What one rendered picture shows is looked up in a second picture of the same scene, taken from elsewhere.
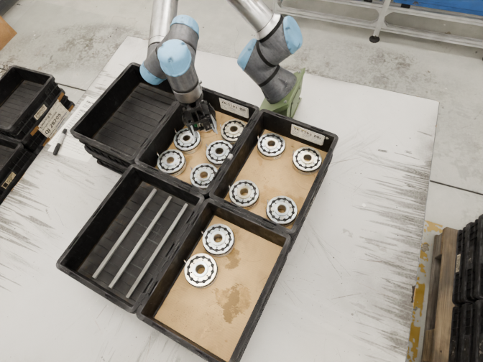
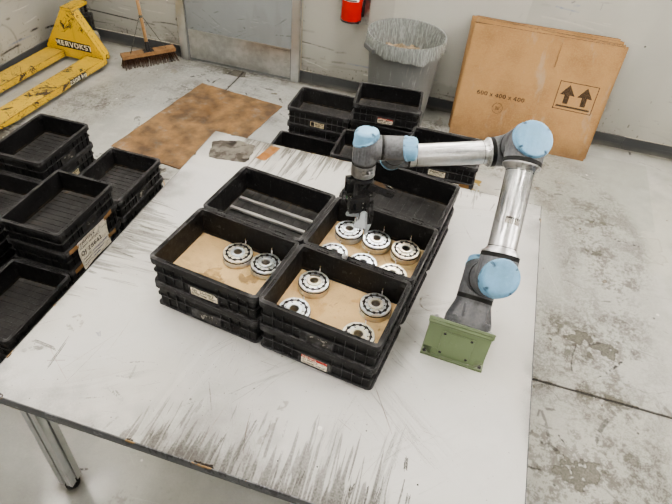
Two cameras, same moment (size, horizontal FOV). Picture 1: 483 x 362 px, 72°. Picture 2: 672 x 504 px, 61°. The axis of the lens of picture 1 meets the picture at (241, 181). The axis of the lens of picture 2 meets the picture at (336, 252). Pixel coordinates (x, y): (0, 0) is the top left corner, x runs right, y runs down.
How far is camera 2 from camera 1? 1.37 m
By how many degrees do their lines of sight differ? 47
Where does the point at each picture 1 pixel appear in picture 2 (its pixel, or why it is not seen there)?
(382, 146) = (414, 464)
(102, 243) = (269, 199)
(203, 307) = (206, 260)
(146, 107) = (418, 213)
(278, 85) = (457, 306)
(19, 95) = not seen: hidden behind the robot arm
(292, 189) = not seen: hidden behind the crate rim
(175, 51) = (364, 131)
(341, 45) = not seen: outside the picture
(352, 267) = (241, 405)
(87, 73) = (545, 228)
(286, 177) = (336, 322)
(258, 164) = (352, 299)
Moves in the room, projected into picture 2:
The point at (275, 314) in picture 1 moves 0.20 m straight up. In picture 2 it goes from (200, 334) to (195, 292)
